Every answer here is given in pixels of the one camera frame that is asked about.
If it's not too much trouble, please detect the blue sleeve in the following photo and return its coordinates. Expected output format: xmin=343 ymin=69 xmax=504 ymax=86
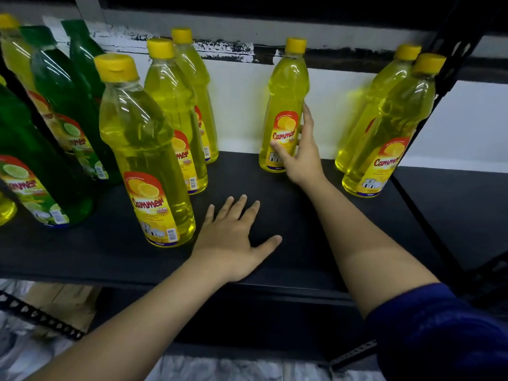
xmin=364 ymin=283 xmax=508 ymax=381

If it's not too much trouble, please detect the black overhead shelf board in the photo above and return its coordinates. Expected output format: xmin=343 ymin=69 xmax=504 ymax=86
xmin=97 ymin=0 xmax=508 ymax=36

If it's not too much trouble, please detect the person's right hand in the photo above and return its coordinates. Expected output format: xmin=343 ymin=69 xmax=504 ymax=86
xmin=270 ymin=103 xmax=327 ymax=188

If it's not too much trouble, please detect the person's left forearm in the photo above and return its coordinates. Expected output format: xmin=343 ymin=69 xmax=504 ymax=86
xmin=24 ymin=253 xmax=232 ymax=381

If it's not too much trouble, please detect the green dish soap bottle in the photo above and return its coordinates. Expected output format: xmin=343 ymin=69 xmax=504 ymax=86
xmin=0 ymin=77 xmax=95 ymax=229
xmin=61 ymin=19 xmax=106 ymax=106
xmin=19 ymin=25 xmax=122 ymax=184

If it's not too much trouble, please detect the black perforated metal brace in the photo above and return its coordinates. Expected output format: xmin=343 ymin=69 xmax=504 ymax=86
xmin=328 ymin=339 xmax=378 ymax=371
xmin=0 ymin=291 xmax=86 ymax=341

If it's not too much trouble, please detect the yellow dish soap bottle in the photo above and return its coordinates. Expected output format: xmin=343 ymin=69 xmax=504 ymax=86
xmin=342 ymin=53 xmax=447 ymax=198
xmin=335 ymin=43 xmax=422 ymax=173
xmin=0 ymin=13 xmax=74 ymax=153
xmin=94 ymin=53 xmax=196 ymax=248
xmin=0 ymin=191 xmax=18 ymax=227
xmin=144 ymin=38 xmax=208 ymax=195
xmin=171 ymin=28 xmax=220 ymax=165
xmin=259 ymin=37 xmax=310 ymax=173

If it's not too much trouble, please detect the black metal shelf post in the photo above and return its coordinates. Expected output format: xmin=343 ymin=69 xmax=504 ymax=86
xmin=391 ymin=0 xmax=508 ymax=171

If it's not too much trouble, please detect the brown cardboard box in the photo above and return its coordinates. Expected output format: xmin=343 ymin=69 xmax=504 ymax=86
xmin=23 ymin=283 xmax=102 ymax=339

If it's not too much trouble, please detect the person's right forearm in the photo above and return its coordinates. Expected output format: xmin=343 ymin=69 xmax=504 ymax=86
xmin=303 ymin=175 xmax=441 ymax=320

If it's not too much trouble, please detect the person's left hand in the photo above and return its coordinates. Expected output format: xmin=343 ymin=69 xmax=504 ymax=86
xmin=190 ymin=195 xmax=283 ymax=283

